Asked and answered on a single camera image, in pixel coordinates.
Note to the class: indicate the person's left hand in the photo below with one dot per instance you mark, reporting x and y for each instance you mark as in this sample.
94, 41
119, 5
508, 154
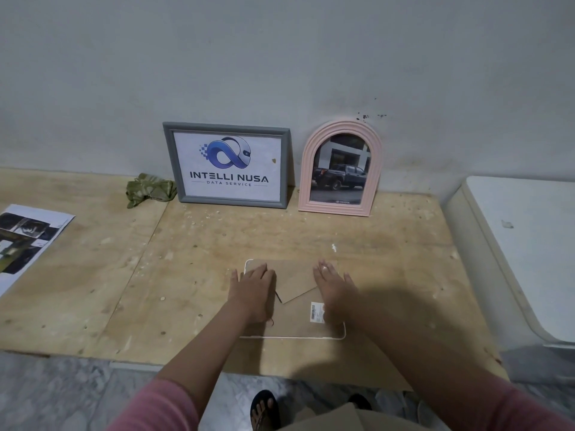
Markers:
252, 297

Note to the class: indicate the person's right hand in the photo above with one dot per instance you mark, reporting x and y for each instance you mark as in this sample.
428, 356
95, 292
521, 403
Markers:
336, 297

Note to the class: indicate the person's left thumb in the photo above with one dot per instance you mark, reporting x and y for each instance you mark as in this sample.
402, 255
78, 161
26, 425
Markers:
272, 280

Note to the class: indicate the person's right little finger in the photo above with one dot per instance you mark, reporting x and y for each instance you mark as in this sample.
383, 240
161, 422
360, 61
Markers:
347, 281

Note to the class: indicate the person's left little finger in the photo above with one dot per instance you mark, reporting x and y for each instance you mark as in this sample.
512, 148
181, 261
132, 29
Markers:
234, 280

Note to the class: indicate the person's right thumb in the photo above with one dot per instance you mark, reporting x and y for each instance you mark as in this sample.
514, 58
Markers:
316, 279

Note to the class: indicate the white frame with cardboard back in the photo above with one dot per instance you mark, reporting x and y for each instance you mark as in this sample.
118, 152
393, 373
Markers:
296, 316

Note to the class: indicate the person's right forearm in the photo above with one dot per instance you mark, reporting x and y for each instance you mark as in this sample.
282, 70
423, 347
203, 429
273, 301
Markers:
413, 350

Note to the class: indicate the person's left forearm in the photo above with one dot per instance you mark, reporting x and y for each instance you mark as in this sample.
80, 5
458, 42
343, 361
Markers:
211, 350

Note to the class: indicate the black sandal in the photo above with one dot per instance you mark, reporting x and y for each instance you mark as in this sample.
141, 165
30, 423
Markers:
265, 401
360, 401

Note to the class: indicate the green crumpled cloth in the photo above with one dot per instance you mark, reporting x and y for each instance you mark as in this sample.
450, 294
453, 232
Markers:
148, 189

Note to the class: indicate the person's left foot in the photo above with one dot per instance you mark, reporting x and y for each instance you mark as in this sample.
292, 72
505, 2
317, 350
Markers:
260, 417

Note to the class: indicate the pink left sleeve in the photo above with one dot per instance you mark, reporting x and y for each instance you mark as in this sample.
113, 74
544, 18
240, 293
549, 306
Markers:
155, 408

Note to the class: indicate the pink sleeve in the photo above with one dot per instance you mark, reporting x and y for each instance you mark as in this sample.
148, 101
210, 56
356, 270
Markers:
155, 408
525, 408

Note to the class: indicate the white cabinet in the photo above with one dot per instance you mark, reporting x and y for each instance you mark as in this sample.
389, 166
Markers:
516, 264

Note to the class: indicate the printed paper sheet with photos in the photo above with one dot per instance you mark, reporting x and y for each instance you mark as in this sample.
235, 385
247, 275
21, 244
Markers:
22, 240

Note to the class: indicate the pink right sleeve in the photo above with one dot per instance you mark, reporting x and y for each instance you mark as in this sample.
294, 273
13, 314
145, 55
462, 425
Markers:
525, 408

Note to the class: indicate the pink arched frame with car photo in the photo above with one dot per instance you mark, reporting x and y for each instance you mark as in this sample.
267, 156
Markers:
340, 169

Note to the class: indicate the grey picture frame with logo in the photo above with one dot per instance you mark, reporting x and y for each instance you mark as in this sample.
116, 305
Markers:
229, 165

